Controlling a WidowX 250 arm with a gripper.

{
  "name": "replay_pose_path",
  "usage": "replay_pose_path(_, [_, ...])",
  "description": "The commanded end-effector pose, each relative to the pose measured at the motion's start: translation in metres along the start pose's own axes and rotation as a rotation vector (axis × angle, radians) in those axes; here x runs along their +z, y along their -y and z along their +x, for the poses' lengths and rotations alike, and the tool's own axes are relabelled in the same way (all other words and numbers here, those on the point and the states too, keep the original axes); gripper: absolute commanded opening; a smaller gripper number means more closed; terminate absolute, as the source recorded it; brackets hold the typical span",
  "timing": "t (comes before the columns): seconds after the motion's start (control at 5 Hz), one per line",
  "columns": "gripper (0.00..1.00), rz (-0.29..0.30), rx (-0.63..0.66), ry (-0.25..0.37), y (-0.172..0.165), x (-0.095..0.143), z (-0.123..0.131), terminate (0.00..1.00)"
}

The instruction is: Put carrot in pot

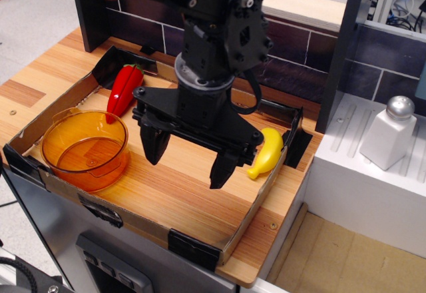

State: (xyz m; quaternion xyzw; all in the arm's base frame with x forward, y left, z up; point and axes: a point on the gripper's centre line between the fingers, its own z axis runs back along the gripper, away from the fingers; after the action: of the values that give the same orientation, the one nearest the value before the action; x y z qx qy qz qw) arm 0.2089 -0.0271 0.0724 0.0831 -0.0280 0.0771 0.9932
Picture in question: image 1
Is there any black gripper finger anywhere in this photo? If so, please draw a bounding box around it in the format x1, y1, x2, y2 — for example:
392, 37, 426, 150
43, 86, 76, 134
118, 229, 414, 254
140, 125, 170, 165
210, 153, 238, 189

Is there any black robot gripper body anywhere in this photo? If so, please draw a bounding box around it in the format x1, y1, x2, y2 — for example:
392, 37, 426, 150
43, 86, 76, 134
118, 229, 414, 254
133, 87, 262, 166

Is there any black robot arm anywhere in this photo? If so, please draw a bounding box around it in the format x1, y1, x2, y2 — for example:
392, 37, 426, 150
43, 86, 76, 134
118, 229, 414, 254
133, 0, 273, 189

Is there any orange transparent plastic pot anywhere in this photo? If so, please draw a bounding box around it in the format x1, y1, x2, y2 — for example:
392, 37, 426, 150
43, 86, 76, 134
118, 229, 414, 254
41, 108, 130, 192

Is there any cardboard fence with black tape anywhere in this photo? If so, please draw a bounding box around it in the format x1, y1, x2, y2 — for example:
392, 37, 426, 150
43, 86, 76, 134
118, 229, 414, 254
1, 45, 321, 284

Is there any yellow toy banana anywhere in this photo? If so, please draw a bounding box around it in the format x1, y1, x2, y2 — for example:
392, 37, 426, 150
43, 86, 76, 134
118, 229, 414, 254
247, 128, 284, 180

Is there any red toy chili pepper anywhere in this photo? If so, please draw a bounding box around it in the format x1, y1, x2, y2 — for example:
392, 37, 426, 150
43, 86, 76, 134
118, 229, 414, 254
106, 64, 144, 124

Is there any grey toy oven front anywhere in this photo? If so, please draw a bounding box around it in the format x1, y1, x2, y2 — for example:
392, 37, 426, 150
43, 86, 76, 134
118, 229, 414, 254
3, 168, 240, 292

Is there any white ribbed sink counter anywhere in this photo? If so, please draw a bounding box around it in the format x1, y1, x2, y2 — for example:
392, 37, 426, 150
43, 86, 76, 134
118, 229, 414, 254
304, 94, 425, 256

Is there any white salt shaker silver cap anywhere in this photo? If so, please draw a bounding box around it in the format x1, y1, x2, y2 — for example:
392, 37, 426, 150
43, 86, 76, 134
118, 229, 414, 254
359, 95, 417, 170

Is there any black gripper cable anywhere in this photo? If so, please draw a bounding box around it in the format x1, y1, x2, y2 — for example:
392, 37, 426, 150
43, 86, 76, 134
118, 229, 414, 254
229, 69, 262, 115

